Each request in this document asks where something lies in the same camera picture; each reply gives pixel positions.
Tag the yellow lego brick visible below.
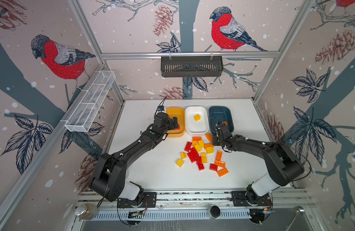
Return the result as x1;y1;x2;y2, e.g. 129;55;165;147
201;153;207;163
194;114;201;121
176;159;184;167
180;152;187;159

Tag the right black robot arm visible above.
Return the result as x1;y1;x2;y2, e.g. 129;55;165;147
213;123;305;206

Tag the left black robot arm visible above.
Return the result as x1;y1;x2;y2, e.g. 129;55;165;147
88;112;179;206

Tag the yellow plastic container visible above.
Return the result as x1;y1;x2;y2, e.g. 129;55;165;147
165;106;186;138

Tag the dark teal plastic container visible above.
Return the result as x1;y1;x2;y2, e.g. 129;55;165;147
208;106;234;135

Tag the white plastic container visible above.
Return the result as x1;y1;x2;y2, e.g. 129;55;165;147
185;106;210;136

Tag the small glass jar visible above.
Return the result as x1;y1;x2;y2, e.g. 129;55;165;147
75;203;98;220

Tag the black wire hanging basket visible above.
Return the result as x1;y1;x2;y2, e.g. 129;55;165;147
160;55;224;78

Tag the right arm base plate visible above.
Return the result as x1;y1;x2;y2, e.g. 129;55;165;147
230;191;273;207

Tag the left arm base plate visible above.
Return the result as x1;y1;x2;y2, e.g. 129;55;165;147
117;192;157;208

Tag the white mesh wire tray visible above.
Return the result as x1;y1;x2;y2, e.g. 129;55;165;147
65;70;115;132

